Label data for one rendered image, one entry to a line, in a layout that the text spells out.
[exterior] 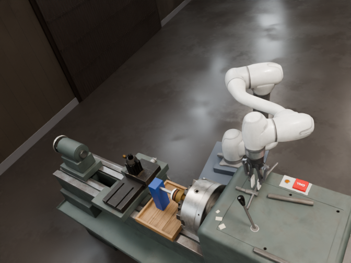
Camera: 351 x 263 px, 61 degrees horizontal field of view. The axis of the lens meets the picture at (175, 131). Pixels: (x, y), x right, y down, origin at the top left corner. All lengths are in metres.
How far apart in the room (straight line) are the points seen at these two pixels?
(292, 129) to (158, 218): 1.08
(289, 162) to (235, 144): 1.39
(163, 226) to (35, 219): 2.06
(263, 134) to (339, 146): 2.48
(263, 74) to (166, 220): 1.06
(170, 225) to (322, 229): 0.90
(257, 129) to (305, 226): 0.49
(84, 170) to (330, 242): 1.75
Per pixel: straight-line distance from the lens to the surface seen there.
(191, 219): 1.61
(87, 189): 2.40
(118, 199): 2.07
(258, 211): 1.49
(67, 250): 3.29
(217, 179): 2.29
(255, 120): 1.23
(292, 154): 3.52
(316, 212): 1.52
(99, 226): 2.56
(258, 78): 1.74
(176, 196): 1.77
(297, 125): 1.29
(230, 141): 2.13
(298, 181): 1.60
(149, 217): 2.01
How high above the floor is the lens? 2.48
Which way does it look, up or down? 39 degrees down
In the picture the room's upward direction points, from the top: 14 degrees counter-clockwise
